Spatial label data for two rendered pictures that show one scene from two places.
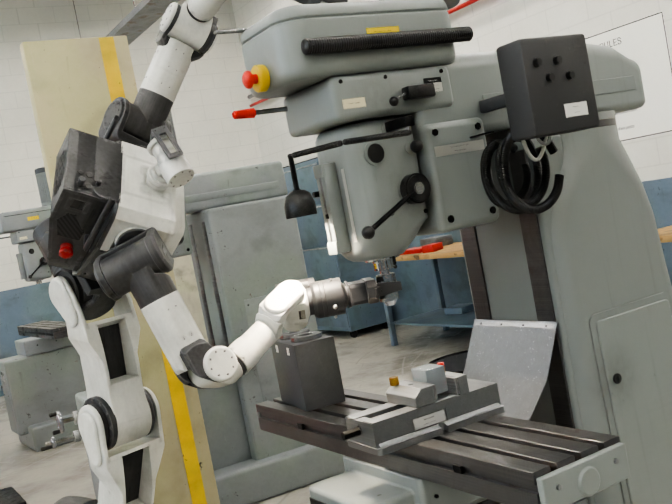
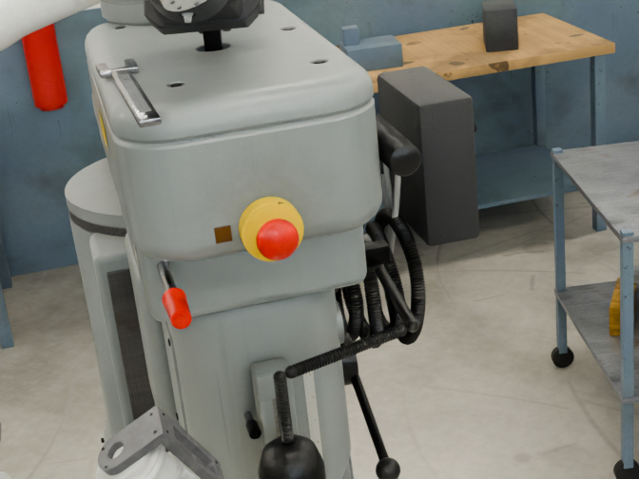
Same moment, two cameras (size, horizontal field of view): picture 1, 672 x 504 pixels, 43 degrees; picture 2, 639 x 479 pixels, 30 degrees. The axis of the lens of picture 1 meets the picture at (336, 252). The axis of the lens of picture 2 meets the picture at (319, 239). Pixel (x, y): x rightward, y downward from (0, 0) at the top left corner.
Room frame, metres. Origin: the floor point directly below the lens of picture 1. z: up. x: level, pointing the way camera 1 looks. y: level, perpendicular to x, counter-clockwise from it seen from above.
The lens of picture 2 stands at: (1.56, 1.08, 2.18)
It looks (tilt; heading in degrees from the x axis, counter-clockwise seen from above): 22 degrees down; 288
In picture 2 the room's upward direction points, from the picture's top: 6 degrees counter-clockwise
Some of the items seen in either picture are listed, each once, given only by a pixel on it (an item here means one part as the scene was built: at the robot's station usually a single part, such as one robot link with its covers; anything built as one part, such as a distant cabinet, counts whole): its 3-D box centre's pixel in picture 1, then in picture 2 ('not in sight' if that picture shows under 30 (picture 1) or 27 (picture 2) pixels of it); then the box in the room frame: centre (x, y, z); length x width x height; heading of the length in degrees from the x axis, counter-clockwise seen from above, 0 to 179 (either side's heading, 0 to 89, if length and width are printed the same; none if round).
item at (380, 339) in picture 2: (319, 148); (353, 348); (1.90, -0.01, 1.58); 0.17 x 0.01 x 0.01; 47
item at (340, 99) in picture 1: (368, 101); (231, 213); (2.07, -0.14, 1.68); 0.34 x 0.24 x 0.10; 120
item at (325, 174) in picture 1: (332, 208); (280, 448); (2.00, -0.01, 1.45); 0.04 x 0.04 x 0.21; 30
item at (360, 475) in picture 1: (422, 475); not in sight; (2.05, -0.11, 0.77); 0.50 x 0.35 x 0.12; 120
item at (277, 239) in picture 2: (250, 79); (276, 238); (1.92, 0.11, 1.76); 0.04 x 0.03 x 0.04; 30
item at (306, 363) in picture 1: (306, 367); not in sight; (2.46, 0.15, 1.01); 0.22 x 0.12 x 0.20; 22
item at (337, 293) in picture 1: (350, 294); not in sight; (2.04, -0.01, 1.24); 0.13 x 0.12 x 0.10; 5
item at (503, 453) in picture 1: (400, 432); not in sight; (2.10, -0.07, 0.87); 1.24 x 0.23 x 0.08; 30
